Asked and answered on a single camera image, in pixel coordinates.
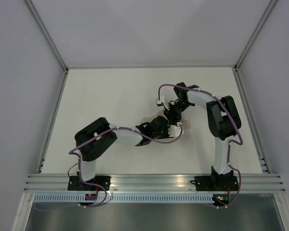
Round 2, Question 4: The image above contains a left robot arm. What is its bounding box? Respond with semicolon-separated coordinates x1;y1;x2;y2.
74;116;171;191

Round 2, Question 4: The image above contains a purple cable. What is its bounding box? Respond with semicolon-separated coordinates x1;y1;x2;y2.
157;83;243;210
33;124;184;212

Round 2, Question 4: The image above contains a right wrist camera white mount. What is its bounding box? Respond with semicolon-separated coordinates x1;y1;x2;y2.
156;96;165;106

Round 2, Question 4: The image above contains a beige cloth napkin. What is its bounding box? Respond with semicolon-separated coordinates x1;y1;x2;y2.
141;110;191;130

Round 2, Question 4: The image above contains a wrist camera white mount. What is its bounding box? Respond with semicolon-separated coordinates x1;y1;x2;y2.
168;122;184;138
156;96;165;106

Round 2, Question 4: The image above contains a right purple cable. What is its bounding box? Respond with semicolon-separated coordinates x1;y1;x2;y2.
157;83;243;210

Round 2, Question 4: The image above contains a white slotted cable duct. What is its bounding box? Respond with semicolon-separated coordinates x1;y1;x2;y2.
34;193;213;204

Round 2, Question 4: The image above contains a left aluminium frame post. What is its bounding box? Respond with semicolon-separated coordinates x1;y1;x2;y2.
24;0;69;73

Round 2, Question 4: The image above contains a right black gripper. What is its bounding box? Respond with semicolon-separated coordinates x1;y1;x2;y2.
164;102;192;127

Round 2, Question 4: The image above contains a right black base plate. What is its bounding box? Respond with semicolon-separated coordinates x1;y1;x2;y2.
194;176;239;192

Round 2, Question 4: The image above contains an aluminium front rail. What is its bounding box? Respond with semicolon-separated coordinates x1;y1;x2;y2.
24;173;286;193

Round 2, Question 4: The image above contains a right aluminium frame post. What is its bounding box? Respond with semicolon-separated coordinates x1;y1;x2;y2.
232;0;278;174

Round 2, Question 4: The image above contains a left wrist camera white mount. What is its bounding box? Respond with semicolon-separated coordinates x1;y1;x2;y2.
168;122;184;138

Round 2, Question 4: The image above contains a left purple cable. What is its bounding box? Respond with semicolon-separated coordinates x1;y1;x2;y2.
33;124;184;212

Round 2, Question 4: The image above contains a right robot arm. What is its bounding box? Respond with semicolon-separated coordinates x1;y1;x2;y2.
157;82;243;192

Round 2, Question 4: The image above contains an aluminium frame post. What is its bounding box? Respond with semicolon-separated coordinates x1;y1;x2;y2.
232;0;278;174
24;0;69;73

